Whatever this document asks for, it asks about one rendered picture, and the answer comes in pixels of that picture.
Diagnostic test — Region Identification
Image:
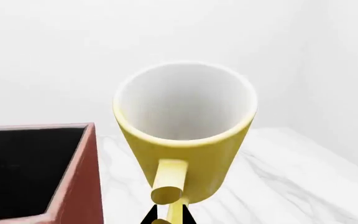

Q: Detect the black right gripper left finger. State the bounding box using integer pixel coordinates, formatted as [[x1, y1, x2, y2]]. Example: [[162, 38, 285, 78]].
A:
[[142, 203, 158, 224]]

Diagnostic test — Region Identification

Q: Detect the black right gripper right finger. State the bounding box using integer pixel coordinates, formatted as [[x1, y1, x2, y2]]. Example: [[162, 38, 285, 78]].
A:
[[181, 203, 198, 224]]

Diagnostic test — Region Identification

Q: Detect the yellow and white mug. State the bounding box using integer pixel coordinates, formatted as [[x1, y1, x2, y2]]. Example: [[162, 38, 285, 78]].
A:
[[112, 61, 258, 224]]

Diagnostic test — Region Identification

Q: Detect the red-brown open caddy box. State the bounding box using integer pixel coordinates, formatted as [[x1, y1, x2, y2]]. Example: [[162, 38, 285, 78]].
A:
[[0, 121, 105, 224]]

